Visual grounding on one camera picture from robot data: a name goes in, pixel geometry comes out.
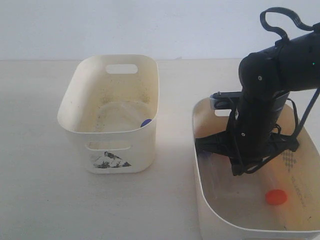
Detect cream plastic bin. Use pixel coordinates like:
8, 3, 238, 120
191, 97, 320, 240
57, 54, 159, 174

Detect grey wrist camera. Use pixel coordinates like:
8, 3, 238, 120
209, 91, 242, 110

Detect black cable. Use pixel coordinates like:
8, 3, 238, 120
259, 6, 320, 136

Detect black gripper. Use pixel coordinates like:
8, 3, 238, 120
194, 99, 300, 176

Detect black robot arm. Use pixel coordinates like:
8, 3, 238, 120
195, 31, 320, 176

